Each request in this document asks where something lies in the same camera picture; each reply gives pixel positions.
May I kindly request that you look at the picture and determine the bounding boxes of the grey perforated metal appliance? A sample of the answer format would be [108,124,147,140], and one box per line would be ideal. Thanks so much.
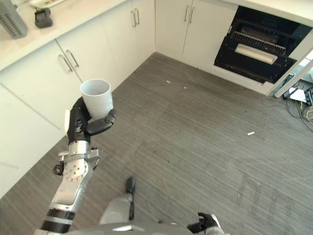
[0,0,28,39]

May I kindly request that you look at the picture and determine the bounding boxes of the silver robot leg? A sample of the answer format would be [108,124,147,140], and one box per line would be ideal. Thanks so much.
[99,176,136,224]

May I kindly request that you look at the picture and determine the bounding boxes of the white plastic cup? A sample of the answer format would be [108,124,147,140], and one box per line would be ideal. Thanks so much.
[80,78,114,119]

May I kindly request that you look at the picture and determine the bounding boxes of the black open dishwasher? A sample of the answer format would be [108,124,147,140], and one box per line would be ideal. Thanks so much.
[213,5,308,85]

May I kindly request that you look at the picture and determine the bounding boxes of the white rolled cloth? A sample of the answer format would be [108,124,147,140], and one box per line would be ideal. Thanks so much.
[234,43,279,65]

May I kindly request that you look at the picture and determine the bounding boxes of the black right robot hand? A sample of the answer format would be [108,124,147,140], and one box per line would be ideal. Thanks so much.
[187,212,220,234]

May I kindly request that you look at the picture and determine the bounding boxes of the black electronic box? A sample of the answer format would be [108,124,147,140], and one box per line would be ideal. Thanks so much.
[304,88,313,106]

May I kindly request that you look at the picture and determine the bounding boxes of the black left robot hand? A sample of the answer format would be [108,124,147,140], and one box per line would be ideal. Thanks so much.
[64,96,116,144]

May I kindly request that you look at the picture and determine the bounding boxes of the black small device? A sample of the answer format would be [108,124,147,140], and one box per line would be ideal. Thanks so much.
[34,7,54,28]

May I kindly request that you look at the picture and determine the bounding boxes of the tangled floor cables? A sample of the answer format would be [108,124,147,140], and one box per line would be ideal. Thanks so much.
[261,80,313,130]

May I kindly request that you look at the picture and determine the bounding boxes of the white tray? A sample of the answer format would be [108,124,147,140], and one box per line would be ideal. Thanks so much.
[29,0,65,8]

